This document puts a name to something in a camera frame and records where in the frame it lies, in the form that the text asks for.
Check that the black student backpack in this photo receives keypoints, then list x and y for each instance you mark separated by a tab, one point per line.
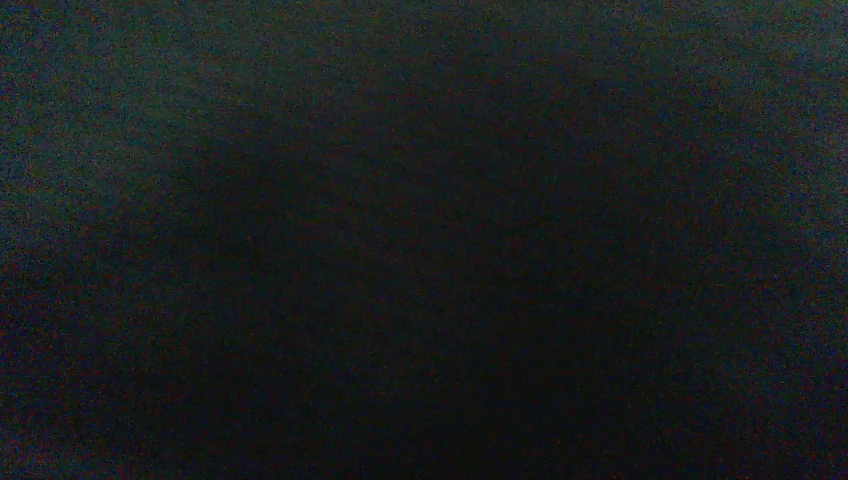
423	239

